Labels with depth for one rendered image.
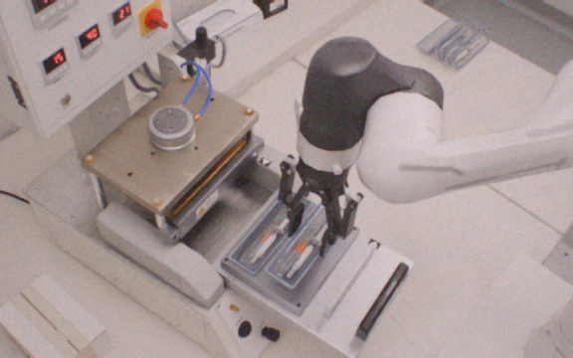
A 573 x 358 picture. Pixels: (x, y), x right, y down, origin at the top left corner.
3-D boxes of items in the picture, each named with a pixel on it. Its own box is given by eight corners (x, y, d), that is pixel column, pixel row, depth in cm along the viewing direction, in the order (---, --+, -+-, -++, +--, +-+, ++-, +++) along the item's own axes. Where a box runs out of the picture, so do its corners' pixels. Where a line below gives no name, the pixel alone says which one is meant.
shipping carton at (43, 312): (5, 332, 122) (-10, 311, 115) (60, 290, 128) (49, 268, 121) (61, 397, 115) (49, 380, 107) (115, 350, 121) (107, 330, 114)
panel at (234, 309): (249, 368, 120) (213, 306, 109) (329, 259, 136) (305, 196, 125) (257, 371, 119) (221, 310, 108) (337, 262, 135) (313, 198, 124)
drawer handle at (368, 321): (354, 335, 102) (357, 325, 99) (396, 270, 110) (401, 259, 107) (364, 342, 102) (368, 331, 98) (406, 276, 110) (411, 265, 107)
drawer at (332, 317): (210, 276, 112) (208, 255, 106) (279, 197, 124) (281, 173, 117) (351, 368, 103) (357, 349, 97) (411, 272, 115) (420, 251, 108)
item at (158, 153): (65, 175, 113) (47, 126, 103) (175, 82, 130) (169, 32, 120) (166, 242, 106) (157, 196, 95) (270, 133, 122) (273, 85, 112)
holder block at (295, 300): (220, 268, 109) (220, 260, 107) (284, 193, 120) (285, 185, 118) (298, 317, 104) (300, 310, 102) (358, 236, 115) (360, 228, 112)
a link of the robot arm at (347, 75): (432, 170, 79) (434, 114, 86) (462, 95, 69) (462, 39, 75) (292, 144, 80) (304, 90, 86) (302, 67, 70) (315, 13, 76)
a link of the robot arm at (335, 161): (343, 160, 79) (337, 187, 83) (388, 104, 86) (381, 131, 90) (262, 116, 83) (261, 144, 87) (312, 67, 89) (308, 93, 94)
